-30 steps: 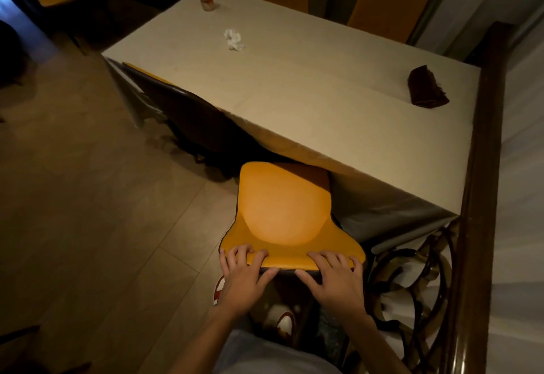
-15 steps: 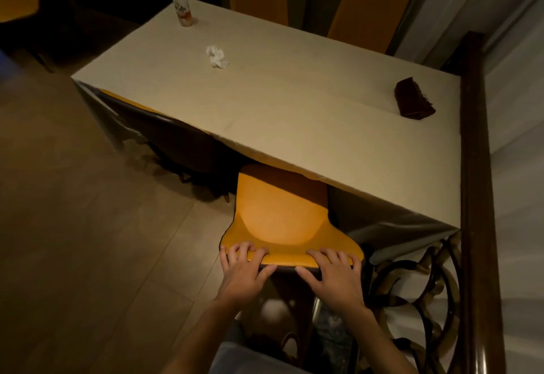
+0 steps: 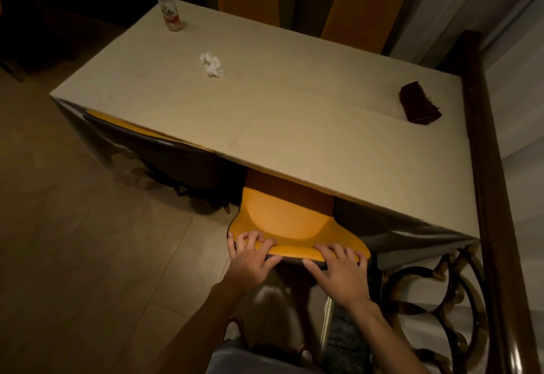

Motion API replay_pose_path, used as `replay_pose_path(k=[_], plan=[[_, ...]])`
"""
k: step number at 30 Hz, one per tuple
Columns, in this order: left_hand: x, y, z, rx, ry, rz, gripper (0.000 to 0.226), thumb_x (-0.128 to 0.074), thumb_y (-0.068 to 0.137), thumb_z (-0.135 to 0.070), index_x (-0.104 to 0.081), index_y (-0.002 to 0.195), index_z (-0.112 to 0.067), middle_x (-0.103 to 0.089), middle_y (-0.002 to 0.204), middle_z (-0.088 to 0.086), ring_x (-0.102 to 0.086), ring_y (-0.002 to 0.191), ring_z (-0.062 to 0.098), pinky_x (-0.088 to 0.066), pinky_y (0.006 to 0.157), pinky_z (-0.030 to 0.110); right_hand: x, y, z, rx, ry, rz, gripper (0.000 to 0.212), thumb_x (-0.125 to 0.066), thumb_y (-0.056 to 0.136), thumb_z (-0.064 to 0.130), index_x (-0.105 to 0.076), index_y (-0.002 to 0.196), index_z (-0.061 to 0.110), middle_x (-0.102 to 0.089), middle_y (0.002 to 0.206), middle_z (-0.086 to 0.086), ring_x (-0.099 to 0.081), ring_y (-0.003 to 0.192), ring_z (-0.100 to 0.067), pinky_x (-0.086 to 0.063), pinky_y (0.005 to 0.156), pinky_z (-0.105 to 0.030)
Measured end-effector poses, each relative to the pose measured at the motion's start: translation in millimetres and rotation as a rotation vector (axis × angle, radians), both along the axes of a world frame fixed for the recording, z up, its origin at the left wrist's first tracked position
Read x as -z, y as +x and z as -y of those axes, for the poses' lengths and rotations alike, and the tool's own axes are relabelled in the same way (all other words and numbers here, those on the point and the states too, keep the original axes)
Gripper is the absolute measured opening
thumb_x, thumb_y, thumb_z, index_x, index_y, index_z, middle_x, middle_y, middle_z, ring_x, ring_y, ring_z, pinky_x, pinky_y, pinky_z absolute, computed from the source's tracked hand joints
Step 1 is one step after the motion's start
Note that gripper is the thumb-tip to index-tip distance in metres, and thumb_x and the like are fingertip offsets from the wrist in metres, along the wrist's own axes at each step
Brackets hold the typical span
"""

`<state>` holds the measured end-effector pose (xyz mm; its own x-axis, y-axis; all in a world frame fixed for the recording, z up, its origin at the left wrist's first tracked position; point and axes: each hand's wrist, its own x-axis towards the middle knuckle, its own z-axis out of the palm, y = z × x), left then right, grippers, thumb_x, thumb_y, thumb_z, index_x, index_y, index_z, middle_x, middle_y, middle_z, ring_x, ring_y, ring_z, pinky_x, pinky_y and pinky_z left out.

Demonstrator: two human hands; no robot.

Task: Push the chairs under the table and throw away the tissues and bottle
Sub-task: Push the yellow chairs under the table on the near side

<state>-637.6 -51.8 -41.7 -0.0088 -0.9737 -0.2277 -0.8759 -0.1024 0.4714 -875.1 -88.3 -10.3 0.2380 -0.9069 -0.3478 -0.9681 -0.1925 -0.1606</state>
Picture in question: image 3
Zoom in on person's left hand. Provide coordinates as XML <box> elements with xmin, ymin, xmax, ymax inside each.
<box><xmin>220</xmin><ymin>231</ymin><xmax>283</xmax><ymax>298</ymax></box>

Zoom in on person's right hand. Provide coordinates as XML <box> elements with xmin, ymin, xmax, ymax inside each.
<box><xmin>301</xmin><ymin>244</ymin><xmax>381</xmax><ymax>313</ymax></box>

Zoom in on white tissues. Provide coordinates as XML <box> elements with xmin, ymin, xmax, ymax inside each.
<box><xmin>199</xmin><ymin>51</ymin><xmax>227</xmax><ymax>79</ymax></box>

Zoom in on plastic drink bottle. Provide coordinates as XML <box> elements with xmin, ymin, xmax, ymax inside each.
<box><xmin>156</xmin><ymin>0</ymin><xmax>184</xmax><ymax>33</ymax></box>

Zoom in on person's left forearm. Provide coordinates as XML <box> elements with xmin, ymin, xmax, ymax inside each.
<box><xmin>163</xmin><ymin>284</ymin><xmax>247</xmax><ymax>374</ymax></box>

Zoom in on person's right forearm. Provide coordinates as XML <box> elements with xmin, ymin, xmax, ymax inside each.
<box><xmin>350</xmin><ymin>301</ymin><xmax>432</xmax><ymax>374</ymax></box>

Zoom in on person's left sneaker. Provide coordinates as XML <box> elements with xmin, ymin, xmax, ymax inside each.
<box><xmin>223</xmin><ymin>316</ymin><xmax>247</xmax><ymax>345</ymax></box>

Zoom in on person's sneaker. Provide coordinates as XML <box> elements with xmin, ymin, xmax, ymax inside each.
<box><xmin>223</xmin><ymin>316</ymin><xmax>247</xmax><ymax>345</ymax></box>
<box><xmin>296</xmin><ymin>343</ymin><xmax>316</xmax><ymax>368</ymax></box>

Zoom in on person's right sneaker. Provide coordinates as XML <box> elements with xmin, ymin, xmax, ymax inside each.
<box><xmin>296</xmin><ymin>343</ymin><xmax>316</xmax><ymax>368</ymax></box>

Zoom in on person's blue jeans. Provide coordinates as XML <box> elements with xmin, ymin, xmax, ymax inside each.
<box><xmin>206</xmin><ymin>337</ymin><xmax>324</xmax><ymax>374</ymax></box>

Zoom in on beige cloth-covered table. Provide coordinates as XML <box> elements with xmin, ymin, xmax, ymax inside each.
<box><xmin>49</xmin><ymin>0</ymin><xmax>481</xmax><ymax>271</ymax></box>

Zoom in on brown tissue pouch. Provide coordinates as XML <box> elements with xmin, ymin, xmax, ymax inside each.
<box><xmin>399</xmin><ymin>81</ymin><xmax>443</xmax><ymax>126</ymax></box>

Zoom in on white sheer curtain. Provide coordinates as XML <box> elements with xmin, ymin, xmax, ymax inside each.
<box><xmin>390</xmin><ymin>0</ymin><xmax>544</xmax><ymax>374</ymax></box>

